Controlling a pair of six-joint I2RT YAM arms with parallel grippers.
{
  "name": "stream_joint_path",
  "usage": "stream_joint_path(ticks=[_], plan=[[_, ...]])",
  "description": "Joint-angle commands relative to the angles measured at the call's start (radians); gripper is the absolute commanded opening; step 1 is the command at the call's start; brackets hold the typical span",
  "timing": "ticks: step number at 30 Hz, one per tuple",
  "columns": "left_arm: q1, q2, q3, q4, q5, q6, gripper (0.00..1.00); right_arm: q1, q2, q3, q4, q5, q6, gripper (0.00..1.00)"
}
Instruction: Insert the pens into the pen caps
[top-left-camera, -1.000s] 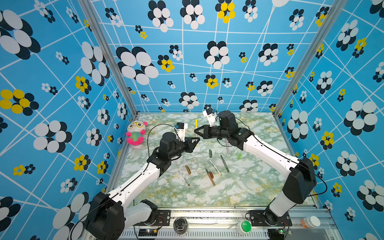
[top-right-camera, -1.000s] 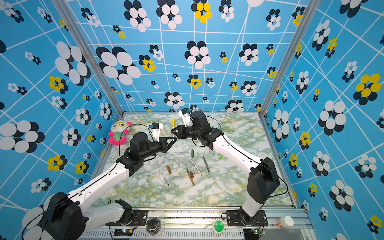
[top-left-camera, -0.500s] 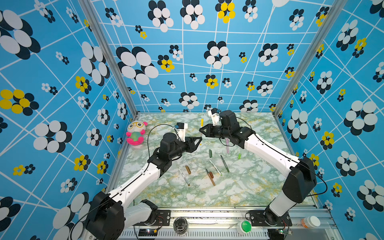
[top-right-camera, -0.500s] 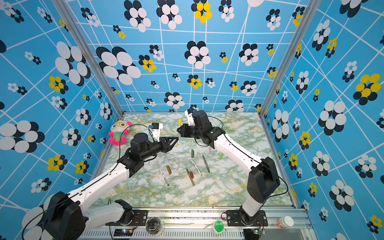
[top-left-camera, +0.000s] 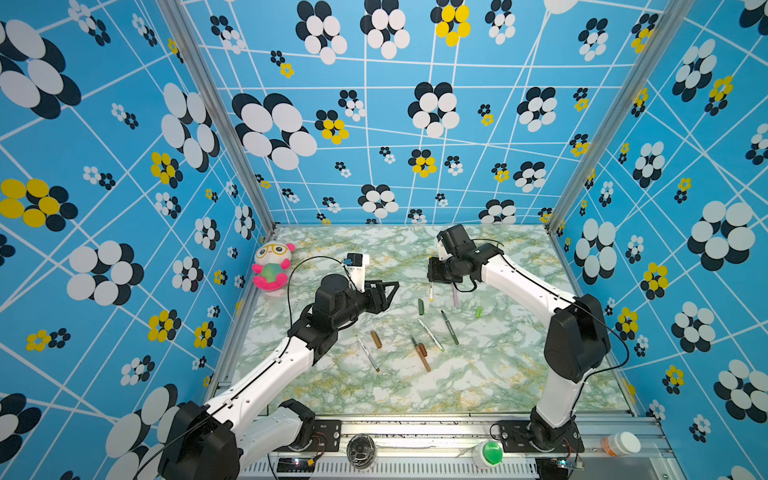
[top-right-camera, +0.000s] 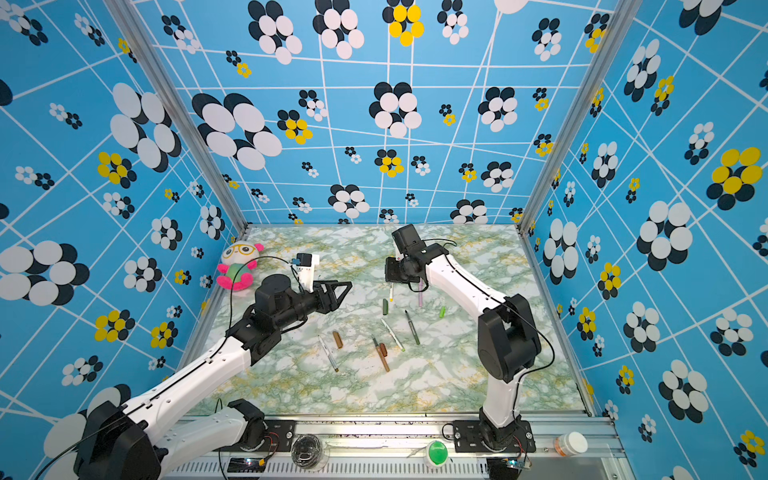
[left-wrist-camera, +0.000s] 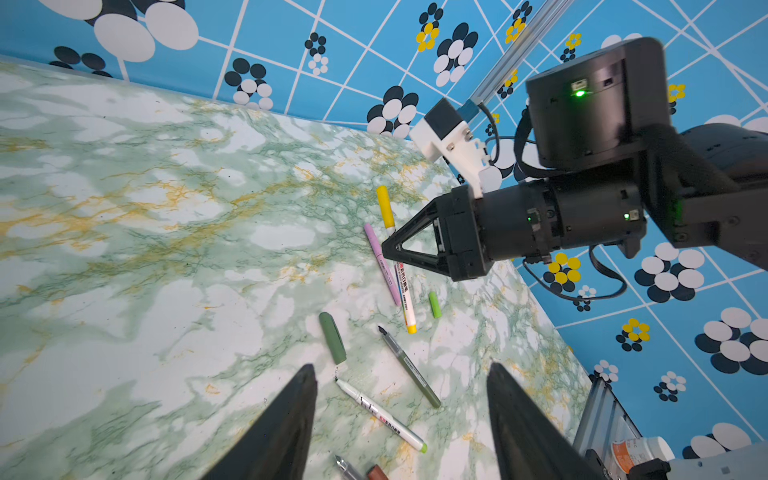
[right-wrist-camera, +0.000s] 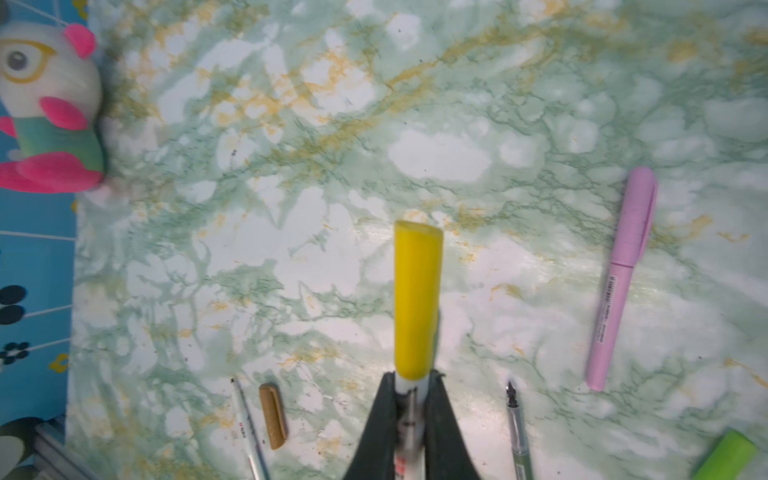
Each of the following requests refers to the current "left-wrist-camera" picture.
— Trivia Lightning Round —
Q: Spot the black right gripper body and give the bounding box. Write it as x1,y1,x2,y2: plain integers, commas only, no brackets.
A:
435,179,647,281

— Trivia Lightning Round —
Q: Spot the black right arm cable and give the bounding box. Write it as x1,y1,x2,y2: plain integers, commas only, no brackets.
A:
484,104,628,303

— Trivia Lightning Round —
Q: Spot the small brown cap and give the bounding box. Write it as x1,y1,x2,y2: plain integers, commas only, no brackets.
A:
366,464,389,480

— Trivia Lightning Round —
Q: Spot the pink pen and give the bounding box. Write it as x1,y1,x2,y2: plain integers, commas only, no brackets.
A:
364,223,401,306

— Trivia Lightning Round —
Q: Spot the dark green pen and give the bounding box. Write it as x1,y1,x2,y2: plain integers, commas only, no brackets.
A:
378,326,442,408

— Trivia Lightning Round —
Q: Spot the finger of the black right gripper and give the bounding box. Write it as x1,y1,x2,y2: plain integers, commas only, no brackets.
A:
381,196,438,249
382,242,447,276

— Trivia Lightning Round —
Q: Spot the white pen light green end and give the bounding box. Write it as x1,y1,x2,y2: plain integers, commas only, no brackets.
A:
335,378,428,453

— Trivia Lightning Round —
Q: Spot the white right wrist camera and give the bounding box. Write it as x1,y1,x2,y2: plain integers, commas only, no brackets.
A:
410,99,502,199

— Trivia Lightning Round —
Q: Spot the dark green pen cap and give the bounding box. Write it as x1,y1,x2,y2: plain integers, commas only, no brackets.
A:
319,312,347,365

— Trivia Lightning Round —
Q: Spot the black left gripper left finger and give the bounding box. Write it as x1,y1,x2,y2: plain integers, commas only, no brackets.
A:
204,364,318,479

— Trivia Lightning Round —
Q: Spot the white pen yellow end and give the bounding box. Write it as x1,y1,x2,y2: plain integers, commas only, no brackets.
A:
376,186,418,334

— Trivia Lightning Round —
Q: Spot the light green pen cap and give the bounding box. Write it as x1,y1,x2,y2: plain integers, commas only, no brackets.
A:
428,291,442,319

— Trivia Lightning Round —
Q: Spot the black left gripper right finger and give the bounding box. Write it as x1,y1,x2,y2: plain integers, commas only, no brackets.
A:
486,362,600,479

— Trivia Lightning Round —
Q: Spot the aluminium frame post right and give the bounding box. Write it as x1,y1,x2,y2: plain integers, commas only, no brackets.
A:
466,0,574,105

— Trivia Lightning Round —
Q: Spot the white pill bottle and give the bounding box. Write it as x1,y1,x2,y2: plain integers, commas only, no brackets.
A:
609,437,675,475

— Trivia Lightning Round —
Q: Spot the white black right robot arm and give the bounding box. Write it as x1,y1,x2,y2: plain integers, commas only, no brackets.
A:
382,38,767,281

